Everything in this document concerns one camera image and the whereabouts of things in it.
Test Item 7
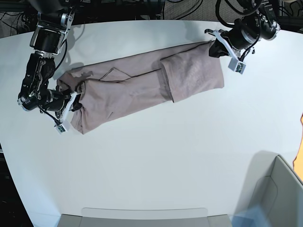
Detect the orange object at edge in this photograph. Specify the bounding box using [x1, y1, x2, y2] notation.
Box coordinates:
[293, 115, 303, 181]

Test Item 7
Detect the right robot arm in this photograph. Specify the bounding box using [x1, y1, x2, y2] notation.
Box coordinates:
[18, 0, 81, 120]

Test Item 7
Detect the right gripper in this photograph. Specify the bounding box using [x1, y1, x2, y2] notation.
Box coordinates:
[39, 89, 82, 118]

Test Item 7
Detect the blue translucent object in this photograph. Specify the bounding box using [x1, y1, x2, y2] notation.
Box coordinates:
[230, 205, 271, 227]

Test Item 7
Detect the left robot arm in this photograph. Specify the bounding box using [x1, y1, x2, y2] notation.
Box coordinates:
[209, 0, 280, 61]

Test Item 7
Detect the mauve T-shirt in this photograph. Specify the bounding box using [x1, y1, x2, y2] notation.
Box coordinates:
[57, 42, 224, 134]

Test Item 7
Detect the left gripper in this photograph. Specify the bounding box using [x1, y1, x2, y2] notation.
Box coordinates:
[209, 20, 259, 58]

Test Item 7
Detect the grey plastic bin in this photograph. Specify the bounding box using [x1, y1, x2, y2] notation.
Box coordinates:
[250, 156, 303, 227]

